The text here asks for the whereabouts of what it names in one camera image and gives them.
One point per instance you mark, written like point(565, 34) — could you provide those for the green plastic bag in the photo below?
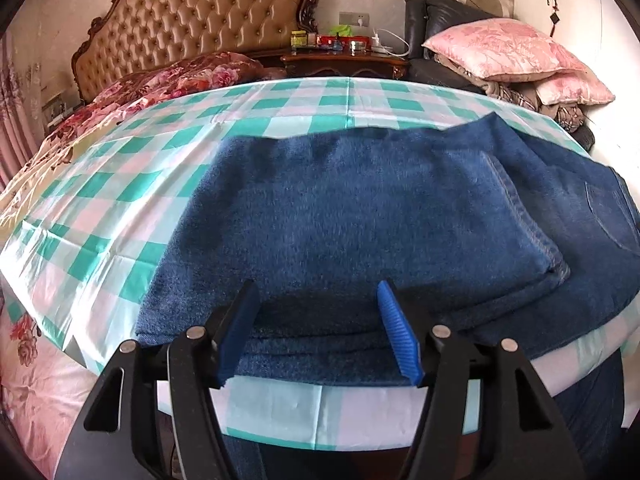
point(343, 30)

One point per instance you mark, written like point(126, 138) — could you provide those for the pink floral bed sheet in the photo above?
point(35, 385)

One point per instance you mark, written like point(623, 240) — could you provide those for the round metal tin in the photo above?
point(358, 47)

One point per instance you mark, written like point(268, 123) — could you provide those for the beige plaid blanket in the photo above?
point(565, 112)

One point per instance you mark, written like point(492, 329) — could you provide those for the green white checked tablecloth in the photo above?
point(150, 150)

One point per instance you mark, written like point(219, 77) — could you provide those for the small pink floral pillow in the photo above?
point(575, 87)

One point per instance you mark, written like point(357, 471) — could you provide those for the large pink floral pillow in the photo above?
point(505, 47)

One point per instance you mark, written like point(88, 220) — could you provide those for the tufted leather carved headboard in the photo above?
point(190, 15)

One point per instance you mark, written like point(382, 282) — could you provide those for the red box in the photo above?
point(332, 40)

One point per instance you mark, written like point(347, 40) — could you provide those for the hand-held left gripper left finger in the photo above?
point(237, 340)

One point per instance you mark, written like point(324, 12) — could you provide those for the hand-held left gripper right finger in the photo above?
point(400, 335)

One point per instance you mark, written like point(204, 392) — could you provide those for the red floral blanket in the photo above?
point(200, 72)

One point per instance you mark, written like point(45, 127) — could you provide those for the black leather armchair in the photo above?
point(450, 15)

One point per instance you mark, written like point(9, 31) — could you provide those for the dark wooden nightstand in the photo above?
point(345, 65)

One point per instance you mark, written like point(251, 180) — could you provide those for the grey wall socket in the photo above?
point(354, 19)

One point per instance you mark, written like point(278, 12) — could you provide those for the yellow green box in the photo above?
point(298, 40)

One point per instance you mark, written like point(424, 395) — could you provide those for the blue denim pants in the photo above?
point(350, 220)

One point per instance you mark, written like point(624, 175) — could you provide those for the person's blue trouser leg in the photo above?
point(250, 460)
point(595, 410)

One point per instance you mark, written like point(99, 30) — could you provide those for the red hanging ornament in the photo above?
point(554, 19)

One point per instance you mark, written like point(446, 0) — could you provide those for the pink curtain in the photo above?
point(15, 110)

